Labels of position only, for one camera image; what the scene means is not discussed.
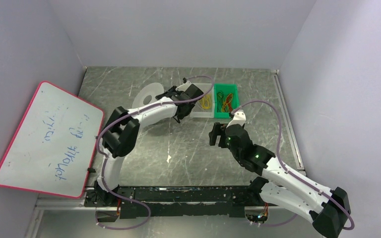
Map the grey perforated cable spool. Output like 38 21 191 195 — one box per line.
131 82 165 109

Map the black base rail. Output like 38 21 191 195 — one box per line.
84 185 266 222

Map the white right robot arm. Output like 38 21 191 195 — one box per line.
208 122 351 238

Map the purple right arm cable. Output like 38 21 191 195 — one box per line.
231 99 356 231

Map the green plastic bin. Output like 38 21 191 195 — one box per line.
214 84 240 119

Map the pink framed whiteboard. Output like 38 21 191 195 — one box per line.
0 81 104 198

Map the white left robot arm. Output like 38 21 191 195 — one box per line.
94 82 205 200

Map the yellow wire bundle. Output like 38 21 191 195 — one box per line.
199 94 213 111

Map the mixed coloured wire bundle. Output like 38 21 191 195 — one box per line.
216 91 236 113

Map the clear white plastic bin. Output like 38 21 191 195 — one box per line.
190 88 215 118

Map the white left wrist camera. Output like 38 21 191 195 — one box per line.
175 81 193 94

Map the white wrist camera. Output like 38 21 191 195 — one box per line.
175 81 193 94
227 110 246 127

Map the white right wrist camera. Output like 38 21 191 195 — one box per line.
227 110 246 127

